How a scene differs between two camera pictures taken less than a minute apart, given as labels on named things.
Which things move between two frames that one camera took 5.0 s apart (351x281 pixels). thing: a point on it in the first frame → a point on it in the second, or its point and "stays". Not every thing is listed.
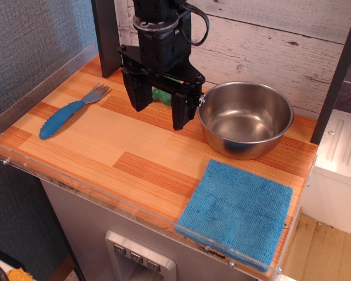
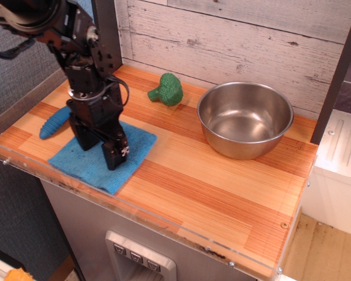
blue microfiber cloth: x=237 y=213 → x=90 y=165
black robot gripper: x=166 y=57 → x=94 y=112
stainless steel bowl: x=243 y=120 stays
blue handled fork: x=68 y=110 stays
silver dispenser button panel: x=131 y=260 stays
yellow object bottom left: x=19 y=274 stays
